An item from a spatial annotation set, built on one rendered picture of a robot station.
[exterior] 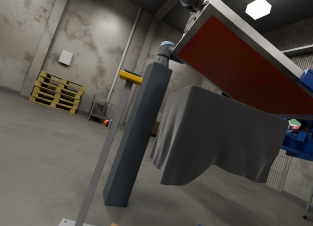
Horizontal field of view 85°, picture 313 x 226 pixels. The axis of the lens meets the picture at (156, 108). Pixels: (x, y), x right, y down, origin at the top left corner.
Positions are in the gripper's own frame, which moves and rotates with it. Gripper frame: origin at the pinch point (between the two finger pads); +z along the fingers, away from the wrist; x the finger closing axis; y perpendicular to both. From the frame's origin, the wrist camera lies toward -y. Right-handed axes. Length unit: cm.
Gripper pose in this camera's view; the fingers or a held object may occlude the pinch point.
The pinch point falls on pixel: (189, 33)
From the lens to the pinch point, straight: 102.5
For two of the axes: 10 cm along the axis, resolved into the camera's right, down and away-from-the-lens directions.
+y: -1.6, 0.0, 9.9
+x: -8.1, -5.7, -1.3
